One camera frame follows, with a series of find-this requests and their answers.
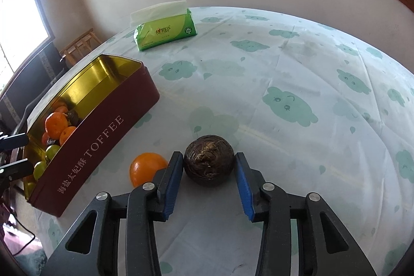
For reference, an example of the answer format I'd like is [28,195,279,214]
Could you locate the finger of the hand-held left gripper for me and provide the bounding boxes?
[0,159,34,181]
[0,133,29,152]

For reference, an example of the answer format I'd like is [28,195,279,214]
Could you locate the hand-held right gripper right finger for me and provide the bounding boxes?
[234,152,377,276]

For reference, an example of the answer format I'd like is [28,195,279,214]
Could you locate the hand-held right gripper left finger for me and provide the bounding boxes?
[45,151,184,276]

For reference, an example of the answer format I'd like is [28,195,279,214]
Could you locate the green tomato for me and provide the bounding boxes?
[45,144,62,162]
[33,160,47,181]

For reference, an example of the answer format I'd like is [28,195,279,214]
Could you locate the orange mandarin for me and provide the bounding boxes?
[45,112,70,138]
[130,152,169,188]
[59,126,77,146]

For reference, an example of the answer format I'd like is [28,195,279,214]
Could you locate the red and gold tin box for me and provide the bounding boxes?
[23,54,160,218]

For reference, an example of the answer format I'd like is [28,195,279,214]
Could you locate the dark low cabinet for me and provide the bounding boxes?
[0,40,70,134]

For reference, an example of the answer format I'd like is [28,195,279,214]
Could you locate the light wooden stool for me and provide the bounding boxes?
[76,28,102,49]
[60,40,94,67]

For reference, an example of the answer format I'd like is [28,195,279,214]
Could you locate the narrow wooden-framed window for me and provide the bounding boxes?
[0,0,55,92]

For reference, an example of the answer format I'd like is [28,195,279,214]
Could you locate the green tissue pack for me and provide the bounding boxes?
[130,0,197,52]

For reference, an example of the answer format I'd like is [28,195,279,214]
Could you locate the black cable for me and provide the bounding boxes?
[0,211,36,257]

